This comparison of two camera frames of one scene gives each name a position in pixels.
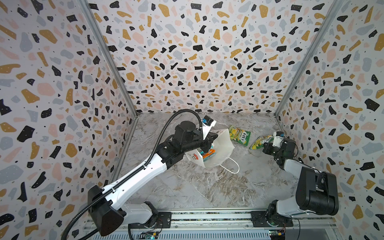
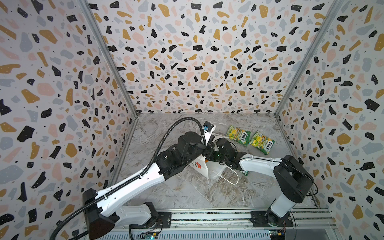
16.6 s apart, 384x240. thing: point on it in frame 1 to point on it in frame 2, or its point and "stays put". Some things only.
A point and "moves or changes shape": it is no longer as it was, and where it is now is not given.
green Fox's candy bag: (242, 136) stays put
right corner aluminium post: (335, 7) stays put
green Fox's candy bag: (259, 141) moves or changes shape
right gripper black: (270, 147) to (218, 147)
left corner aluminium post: (89, 10) stays put
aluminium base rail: (216, 225) stays put
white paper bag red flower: (224, 149) moves or changes shape
